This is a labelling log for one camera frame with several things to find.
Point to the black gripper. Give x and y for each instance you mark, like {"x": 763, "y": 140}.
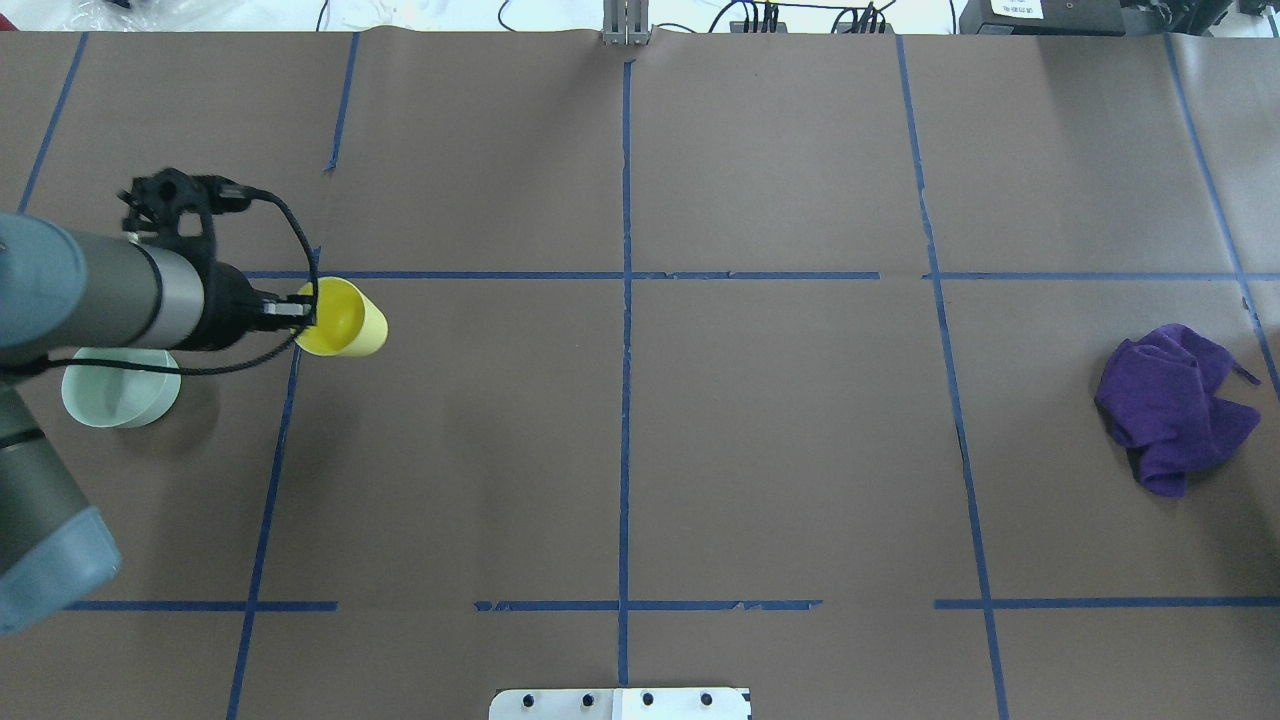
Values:
{"x": 228, "y": 306}

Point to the yellow plastic cup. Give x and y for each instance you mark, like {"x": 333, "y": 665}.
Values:
{"x": 347, "y": 322}

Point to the mint green bowl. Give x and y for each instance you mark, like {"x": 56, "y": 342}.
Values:
{"x": 105, "y": 397}

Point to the purple cloth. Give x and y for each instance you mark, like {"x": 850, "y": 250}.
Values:
{"x": 1159, "y": 399}

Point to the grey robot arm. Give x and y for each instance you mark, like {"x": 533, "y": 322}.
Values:
{"x": 65, "y": 289}

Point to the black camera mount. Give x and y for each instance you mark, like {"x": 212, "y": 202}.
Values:
{"x": 173, "y": 211}

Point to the aluminium frame post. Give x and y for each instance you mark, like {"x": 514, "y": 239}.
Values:
{"x": 626, "y": 23}

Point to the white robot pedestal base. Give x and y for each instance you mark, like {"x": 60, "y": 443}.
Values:
{"x": 623, "y": 703}

